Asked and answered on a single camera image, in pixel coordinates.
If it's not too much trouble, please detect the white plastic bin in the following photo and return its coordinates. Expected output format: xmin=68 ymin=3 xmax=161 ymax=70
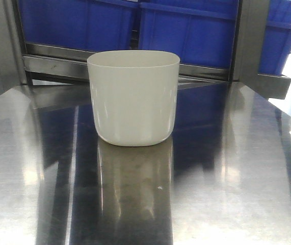
xmin=87 ymin=50 xmax=180 ymax=146

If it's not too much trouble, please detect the blue crate behind centre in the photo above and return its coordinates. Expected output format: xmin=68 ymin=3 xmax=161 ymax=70
xmin=139 ymin=1 xmax=239 ymax=69

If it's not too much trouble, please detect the blue crate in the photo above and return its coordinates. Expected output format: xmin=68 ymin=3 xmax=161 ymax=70
xmin=258 ymin=0 xmax=291 ymax=76
xmin=19 ymin=1 xmax=139 ymax=52
xmin=139 ymin=1 xmax=239 ymax=69

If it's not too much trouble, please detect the blue crate behind left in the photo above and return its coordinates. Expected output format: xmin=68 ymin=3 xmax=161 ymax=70
xmin=19 ymin=1 xmax=139 ymax=52

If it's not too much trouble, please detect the blue crate far right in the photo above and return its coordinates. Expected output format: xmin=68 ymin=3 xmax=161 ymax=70
xmin=258 ymin=0 xmax=291 ymax=76

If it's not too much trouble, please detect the steel shelf frame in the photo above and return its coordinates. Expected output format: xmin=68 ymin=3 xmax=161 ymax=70
xmin=0 ymin=1 xmax=291 ymax=99

